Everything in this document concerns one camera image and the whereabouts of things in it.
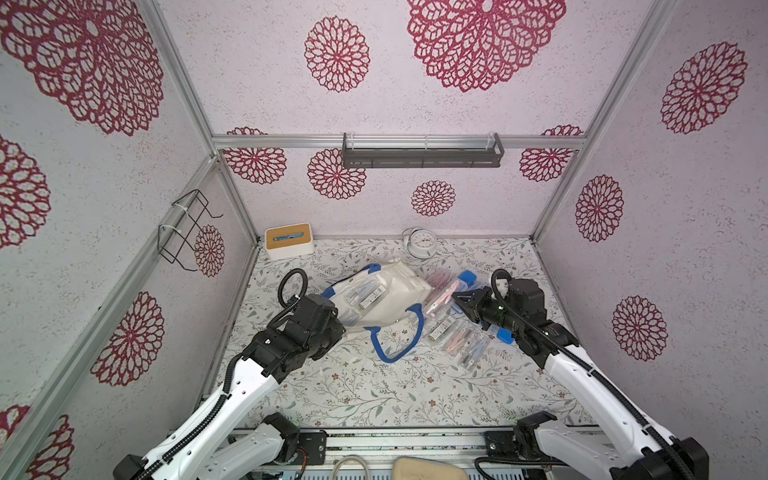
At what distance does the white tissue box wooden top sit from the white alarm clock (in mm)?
377

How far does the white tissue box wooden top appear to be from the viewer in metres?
1.15

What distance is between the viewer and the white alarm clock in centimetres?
115
